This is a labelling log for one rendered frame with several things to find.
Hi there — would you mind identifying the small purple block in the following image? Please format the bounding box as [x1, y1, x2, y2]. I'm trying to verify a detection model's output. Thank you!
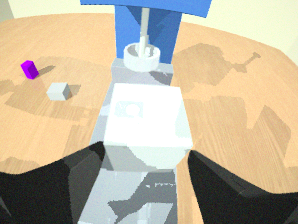
[21, 60, 39, 80]

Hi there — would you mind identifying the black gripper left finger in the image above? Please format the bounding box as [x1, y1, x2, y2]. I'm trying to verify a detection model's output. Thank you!
[0, 141, 105, 224]

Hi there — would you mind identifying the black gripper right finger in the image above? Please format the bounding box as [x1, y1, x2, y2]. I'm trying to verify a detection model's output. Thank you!
[188, 149, 298, 224]

